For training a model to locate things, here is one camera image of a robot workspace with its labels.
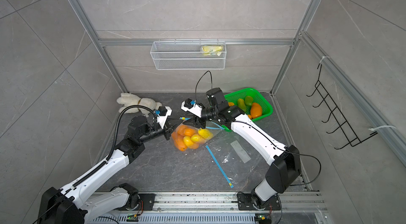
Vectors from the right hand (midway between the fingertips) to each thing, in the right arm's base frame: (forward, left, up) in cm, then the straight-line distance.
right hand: (187, 117), depth 72 cm
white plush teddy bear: (+27, +42, -16) cm, 53 cm away
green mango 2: (+23, -32, -19) cm, 43 cm away
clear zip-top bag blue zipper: (-2, +2, -16) cm, 16 cm away
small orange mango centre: (+1, +1, -15) cm, 15 cm away
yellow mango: (-2, -8, -12) cm, 15 cm away
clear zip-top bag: (-12, -28, -28) cm, 41 cm away
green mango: (+29, -38, -22) cm, 53 cm away
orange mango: (-4, -4, -14) cm, 15 cm away
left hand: (-1, +2, 0) cm, 3 cm away
